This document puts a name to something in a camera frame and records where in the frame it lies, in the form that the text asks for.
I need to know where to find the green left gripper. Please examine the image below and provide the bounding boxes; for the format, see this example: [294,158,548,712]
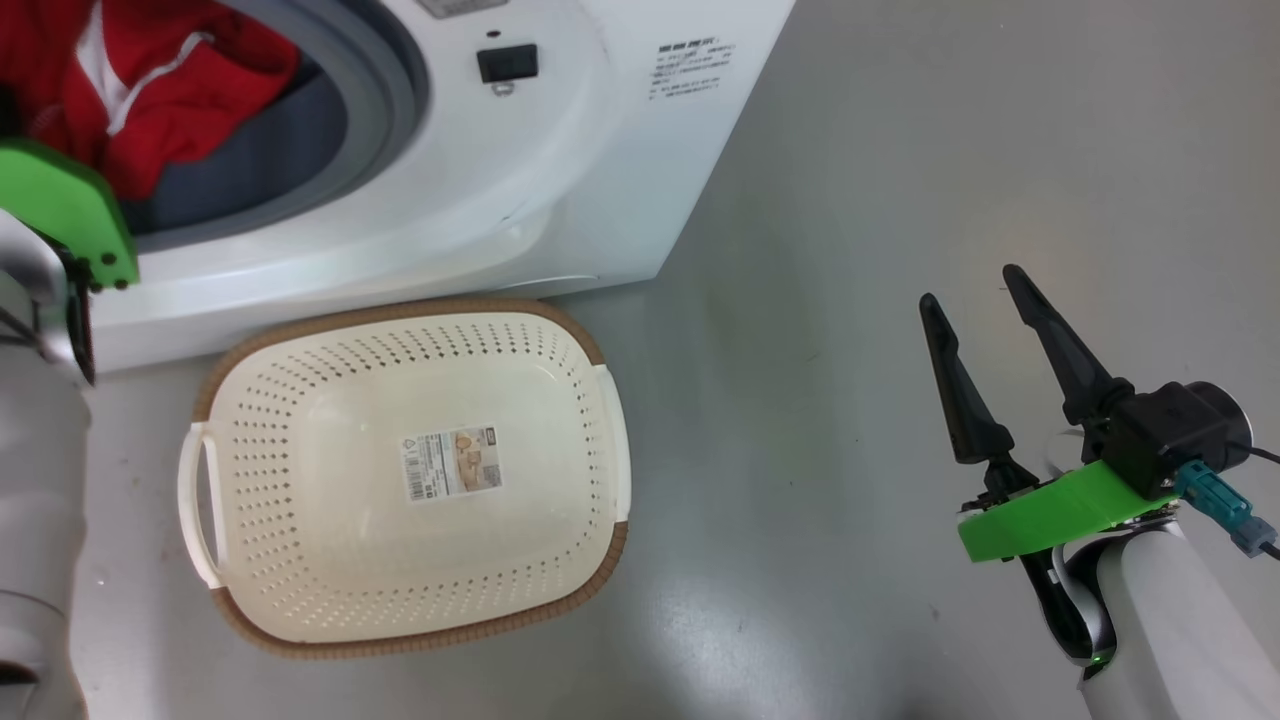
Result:
[0,137,139,291]

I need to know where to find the teal cable connector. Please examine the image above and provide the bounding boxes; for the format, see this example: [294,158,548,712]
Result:
[1175,462,1280,561]

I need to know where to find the red garment with white trim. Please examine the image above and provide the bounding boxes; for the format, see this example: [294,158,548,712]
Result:
[0,0,301,201]

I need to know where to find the grey warning sticker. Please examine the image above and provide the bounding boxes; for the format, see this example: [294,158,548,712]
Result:
[415,0,506,21]

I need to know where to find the paper product label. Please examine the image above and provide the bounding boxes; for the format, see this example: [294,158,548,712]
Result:
[403,426,504,503]

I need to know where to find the white washing machine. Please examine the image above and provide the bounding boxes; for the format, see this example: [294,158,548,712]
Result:
[0,0,798,373]

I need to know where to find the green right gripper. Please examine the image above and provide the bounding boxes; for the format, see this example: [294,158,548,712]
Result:
[918,264,1186,563]

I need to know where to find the cream perforated laundry basket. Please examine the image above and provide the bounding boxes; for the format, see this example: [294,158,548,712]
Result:
[178,296,633,659]

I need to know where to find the grey rubber door gasket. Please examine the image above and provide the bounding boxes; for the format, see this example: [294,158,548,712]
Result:
[120,0,431,251]

